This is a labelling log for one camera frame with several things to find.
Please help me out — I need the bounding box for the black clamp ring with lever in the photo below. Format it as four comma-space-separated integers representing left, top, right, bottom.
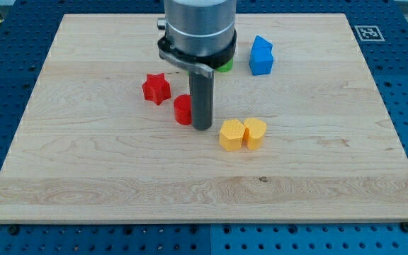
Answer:
157, 29, 238, 79

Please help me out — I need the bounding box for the yellow hexagon block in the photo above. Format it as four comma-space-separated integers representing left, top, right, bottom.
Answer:
219, 119, 246, 152

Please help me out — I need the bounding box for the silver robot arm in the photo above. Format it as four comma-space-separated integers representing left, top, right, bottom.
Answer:
164, 0, 237, 57

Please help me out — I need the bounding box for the red cylinder block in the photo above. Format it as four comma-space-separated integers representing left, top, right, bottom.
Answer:
174, 94, 192, 125

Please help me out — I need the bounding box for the yellow heart block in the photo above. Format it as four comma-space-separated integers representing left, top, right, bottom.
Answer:
243, 118, 267, 150

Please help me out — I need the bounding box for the red star block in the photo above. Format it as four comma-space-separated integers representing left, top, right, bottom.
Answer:
142, 73, 171, 106

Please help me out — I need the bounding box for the green star block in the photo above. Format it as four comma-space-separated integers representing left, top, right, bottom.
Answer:
216, 59, 233, 72

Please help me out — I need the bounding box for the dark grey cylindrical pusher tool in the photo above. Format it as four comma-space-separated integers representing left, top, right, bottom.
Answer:
189, 72, 214, 130

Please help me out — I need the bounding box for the blue cube block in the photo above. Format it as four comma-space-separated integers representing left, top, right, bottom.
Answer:
249, 48, 273, 76

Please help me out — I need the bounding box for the blue triangle block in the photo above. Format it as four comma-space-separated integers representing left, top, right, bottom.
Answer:
251, 35, 273, 51

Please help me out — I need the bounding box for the white fiducial marker tag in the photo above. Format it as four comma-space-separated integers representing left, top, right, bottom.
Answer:
355, 25, 385, 42

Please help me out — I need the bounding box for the light wooden board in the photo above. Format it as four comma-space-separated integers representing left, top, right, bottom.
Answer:
0, 13, 408, 224

